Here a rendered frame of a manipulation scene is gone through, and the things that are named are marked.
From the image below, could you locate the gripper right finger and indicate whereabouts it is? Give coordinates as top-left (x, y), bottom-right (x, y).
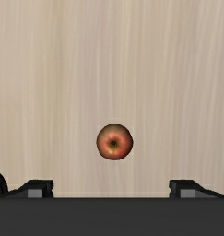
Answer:
top-left (169, 179), bottom-right (224, 199)

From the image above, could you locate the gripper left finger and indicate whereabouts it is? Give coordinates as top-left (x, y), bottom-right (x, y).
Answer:
top-left (6, 179), bottom-right (54, 199)

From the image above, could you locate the red apple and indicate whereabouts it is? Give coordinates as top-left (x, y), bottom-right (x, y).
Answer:
top-left (96, 123), bottom-right (134, 161)

